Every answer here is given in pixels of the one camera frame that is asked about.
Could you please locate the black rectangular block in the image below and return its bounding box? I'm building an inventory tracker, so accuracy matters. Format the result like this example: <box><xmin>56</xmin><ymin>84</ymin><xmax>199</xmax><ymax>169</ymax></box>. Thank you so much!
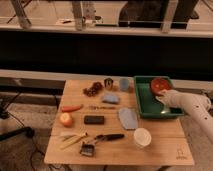
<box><xmin>84</xmin><ymin>115</ymin><xmax>105</xmax><ymax>125</ymax></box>

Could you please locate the blue-grey cloth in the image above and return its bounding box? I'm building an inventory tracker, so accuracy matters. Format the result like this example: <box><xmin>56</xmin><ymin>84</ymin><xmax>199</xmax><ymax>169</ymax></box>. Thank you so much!
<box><xmin>118</xmin><ymin>108</ymin><xmax>138</xmax><ymax>130</ymax></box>

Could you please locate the wooden table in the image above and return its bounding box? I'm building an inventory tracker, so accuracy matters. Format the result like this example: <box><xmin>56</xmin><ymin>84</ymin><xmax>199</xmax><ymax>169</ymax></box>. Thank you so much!
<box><xmin>45</xmin><ymin>80</ymin><xmax>194</xmax><ymax>166</ymax></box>

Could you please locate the green plastic tray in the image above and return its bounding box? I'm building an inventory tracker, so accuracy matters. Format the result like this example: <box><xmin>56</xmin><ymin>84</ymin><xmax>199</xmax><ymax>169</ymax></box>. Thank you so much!
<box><xmin>134</xmin><ymin>76</ymin><xmax>184</xmax><ymax>119</ymax></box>

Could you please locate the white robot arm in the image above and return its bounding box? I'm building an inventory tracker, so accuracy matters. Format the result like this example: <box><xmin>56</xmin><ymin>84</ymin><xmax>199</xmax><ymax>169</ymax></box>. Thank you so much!
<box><xmin>156</xmin><ymin>90</ymin><xmax>213</xmax><ymax>143</ymax></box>

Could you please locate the red-yellow apple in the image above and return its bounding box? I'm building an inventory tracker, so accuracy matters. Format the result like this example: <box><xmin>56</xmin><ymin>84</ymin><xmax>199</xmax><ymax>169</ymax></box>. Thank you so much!
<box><xmin>59</xmin><ymin>113</ymin><xmax>73</xmax><ymax>127</ymax></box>

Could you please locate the small metal cup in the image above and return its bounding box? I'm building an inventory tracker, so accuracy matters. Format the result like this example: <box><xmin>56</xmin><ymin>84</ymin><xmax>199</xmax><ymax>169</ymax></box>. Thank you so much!
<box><xmin>104</xmin><ymin>78</ymin><xmax>113</xmax><ymax>90</ymax></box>

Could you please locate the thin dark chain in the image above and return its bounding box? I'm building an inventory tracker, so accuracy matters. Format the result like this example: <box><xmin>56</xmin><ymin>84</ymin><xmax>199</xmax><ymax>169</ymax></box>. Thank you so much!
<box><xmin>88</xmin><ymin>104</ymin><xmax>117</xmax><ymax>111</ymax></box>

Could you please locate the red bowl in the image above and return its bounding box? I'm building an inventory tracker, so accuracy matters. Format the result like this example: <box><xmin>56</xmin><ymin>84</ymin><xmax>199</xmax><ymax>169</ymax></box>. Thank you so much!
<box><xmin>150</xmin><ymin>77</ymin><xmax>171</xmax><ymax>95</ymax></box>

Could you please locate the small blue sponge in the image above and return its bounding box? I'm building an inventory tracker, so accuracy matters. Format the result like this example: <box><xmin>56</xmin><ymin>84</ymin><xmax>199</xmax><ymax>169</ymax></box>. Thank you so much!
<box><xmin>102</xmin><ymin>93</ymin><xmax>120</xmax><ymax>104</ymax></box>

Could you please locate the orange carrot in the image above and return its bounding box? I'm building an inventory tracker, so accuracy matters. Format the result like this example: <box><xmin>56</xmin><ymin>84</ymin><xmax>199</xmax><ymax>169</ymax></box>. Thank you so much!
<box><xmin>61</xmin><ymin>104</ymin><xmax>83</xmax><ymax>112</ymax></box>

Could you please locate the blue cup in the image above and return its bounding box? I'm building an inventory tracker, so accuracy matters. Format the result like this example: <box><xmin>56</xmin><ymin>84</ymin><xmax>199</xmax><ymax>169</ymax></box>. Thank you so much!
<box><xmin>119</xmin><ymin>78</ymin><xmax>130</xmax><ymax>91</ymax></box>

